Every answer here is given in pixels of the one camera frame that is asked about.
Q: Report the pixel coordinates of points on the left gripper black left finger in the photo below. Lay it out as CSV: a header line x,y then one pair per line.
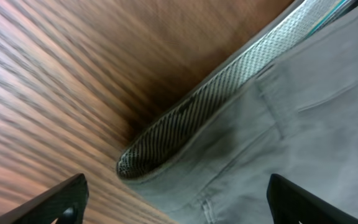
x,y
64,203

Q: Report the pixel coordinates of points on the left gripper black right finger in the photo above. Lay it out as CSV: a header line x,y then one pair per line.
x,y
291,204

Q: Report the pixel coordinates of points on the grey cotton shorts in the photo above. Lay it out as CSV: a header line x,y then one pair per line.
x,y
284,104

